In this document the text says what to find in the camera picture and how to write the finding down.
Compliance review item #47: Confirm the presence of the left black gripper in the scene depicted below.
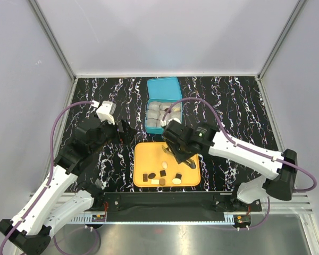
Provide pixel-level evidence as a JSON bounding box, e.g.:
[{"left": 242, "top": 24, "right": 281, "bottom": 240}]
[{"left": 90, "top": 116, "right": 137, "bottom": 154}]

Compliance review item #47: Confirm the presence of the dark square chocolate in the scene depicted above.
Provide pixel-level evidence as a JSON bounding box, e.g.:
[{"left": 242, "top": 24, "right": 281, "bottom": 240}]
[{"left": 159, "top": 170, "right": 166, "bottom": 177}]

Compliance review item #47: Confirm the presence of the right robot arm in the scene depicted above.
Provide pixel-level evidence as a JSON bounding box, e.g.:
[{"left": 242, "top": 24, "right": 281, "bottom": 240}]
[{"left": 162, "top": 120, "right": 297, "bottom": 211}]

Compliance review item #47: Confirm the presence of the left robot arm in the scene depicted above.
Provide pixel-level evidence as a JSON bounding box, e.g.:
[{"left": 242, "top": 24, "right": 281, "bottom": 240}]
[{"left": 0, "top": 118, "right": 137, "bottom": 254}]

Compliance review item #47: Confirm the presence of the white round chocolate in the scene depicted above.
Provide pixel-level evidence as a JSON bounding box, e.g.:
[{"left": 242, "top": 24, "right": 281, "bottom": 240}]
[{"left": 172, "top": 178, "right": 181, "bottom": 185}]

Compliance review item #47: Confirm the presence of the brown round chocolate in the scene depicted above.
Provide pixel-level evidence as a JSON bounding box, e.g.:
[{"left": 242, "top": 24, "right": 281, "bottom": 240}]
[{"left": 159, "top": 178, "right": 165, "bottom": 185}]

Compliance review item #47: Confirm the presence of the dark oval chocolate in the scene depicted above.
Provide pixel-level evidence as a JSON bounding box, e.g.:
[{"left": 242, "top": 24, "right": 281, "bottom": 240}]
[{"left": 148, "top": 173, "right": 156, "bottom": 179}]

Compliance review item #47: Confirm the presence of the white rectangular chocolate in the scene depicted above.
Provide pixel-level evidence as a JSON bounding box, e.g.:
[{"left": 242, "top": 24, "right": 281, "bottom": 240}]
[{"left": 150, "top": 179, "right": 160, "bottom": 185}]

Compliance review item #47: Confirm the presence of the dark rectangular chocolate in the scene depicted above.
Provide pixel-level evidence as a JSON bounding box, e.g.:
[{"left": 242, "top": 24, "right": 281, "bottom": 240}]
[{"left": 142, "top": 174, "right": 148, "bottom": 182}]

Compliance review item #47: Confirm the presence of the orange plastic tray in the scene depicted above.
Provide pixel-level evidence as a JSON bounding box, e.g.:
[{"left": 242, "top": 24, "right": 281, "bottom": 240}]
[{"left": 132, "top": 142, "right": 201, "bottom": 188}]

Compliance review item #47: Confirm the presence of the teal tin box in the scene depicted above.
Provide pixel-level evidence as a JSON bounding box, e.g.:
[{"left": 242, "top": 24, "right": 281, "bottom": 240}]
[{"left": 145, "top": 77, "right": 182, "bottom": 134}]

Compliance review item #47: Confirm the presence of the left small circuit board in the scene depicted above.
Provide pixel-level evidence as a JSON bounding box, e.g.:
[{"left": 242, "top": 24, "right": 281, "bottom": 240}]
[{"left": 92, "top": 214, "right": 106, "bottom": 222}]

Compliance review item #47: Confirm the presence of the small circuit board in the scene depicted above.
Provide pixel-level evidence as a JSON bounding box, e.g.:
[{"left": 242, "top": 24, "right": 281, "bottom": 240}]
[
  {"left": 236, "top": 215, "right": 251, "bottom": 224},
  {"left": 92, "top": 214, "right": 106, "bottom": 222}
]

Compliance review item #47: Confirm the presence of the right small circuit board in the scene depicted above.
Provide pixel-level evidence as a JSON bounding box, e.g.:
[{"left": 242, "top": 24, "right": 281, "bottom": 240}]
[{"left": 236, "top": 215, "right": 251, "bottom": 224}]

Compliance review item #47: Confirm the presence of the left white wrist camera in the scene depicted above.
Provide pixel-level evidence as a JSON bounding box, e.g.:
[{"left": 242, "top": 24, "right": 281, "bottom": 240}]
[{"left": 96, "top": 101, "right": 116, "bottom": 125}]

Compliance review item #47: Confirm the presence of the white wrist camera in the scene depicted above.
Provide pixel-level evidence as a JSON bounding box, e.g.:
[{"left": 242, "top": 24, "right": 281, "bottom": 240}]
[
  {"left": 96, "top": 101, "right": 116, "bottom": 125},
  {"left": 160, "top": 117, "right": 181, "bottom": 127}
]

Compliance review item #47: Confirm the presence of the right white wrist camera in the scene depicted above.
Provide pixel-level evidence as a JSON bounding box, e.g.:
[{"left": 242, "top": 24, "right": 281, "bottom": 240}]
[{"left": 160, "top": 117, "right": 181, "bottom": 127}]

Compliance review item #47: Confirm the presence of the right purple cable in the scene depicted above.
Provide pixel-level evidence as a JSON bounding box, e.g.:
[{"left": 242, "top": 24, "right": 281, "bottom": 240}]
[{"left": 161, "top": 97, "right": 317, "bottom": 231}]

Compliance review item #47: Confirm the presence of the purple cable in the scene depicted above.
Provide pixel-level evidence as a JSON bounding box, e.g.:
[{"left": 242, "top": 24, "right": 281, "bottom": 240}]
[
  {"left": 161, "top": 97, "right": 317, "bottom": 231},
  {"left": 0, "top": 100, "right": 100, "bottom": 254}
]

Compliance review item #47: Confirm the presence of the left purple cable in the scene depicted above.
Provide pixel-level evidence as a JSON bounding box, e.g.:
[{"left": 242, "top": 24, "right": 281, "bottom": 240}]
[{"left": 0, "top": 100, "right": 100, "bottom": 254}]

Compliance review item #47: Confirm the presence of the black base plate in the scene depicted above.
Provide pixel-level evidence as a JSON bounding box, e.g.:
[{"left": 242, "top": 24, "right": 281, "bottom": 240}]
[{"left": 104, "top": 191, "right": 262, "bottom": 223}]

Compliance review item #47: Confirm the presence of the white slotted cable duct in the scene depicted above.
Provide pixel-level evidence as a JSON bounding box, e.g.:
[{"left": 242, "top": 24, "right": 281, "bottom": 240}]
[{"left": 68, "top": 214, "right": 93, "bottom": 224}]

